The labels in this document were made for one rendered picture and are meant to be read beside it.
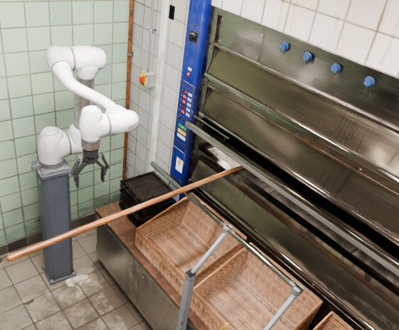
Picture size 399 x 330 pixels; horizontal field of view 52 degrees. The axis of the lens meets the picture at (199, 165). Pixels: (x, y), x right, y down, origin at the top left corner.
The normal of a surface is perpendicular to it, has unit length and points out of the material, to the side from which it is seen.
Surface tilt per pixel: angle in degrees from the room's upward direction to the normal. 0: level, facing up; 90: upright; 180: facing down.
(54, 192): 90
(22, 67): 90
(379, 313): 70
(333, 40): 90
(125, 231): 0
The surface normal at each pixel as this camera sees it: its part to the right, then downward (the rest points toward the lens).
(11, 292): 0.14, -0.84
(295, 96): -0.67, -0.04
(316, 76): -0.76, 0.25
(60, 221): 0.57, 0.50
